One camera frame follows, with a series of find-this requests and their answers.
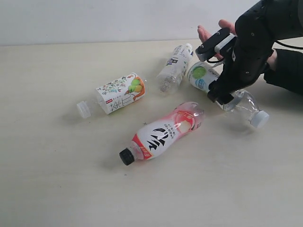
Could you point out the person's open bare hand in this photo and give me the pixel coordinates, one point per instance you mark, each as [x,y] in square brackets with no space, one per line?
[204,35]

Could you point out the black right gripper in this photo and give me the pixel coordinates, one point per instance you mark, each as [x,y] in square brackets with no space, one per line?
[255,37]

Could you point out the clear bottle blue white label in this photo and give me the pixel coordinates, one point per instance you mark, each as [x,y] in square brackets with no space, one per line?
[172,74]

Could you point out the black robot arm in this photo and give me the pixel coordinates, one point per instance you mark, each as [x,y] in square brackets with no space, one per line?
[288,22]

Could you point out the red peach label bottle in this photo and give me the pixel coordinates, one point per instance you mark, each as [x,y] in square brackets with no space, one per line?
[155,138]

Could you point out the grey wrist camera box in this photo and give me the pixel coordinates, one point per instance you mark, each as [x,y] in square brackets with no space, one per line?
[213,45]

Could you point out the tea bottle pear label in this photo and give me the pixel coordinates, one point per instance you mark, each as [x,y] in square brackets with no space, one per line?
[114,95]

